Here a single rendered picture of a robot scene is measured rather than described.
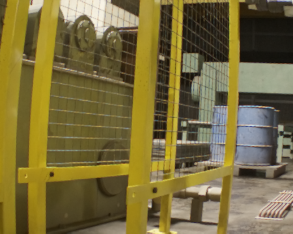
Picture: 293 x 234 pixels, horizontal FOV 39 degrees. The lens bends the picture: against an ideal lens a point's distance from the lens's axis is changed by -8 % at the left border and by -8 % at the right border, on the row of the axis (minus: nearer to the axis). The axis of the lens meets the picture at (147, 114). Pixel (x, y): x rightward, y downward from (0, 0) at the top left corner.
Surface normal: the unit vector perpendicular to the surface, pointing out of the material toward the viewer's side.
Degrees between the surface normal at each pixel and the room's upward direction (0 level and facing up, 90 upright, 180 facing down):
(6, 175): 90
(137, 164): 90
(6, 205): 90
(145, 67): 90
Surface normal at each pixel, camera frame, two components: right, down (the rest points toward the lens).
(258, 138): -0.07, -0.04
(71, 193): 0.89, 0.04
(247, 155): -0.56, -0.07
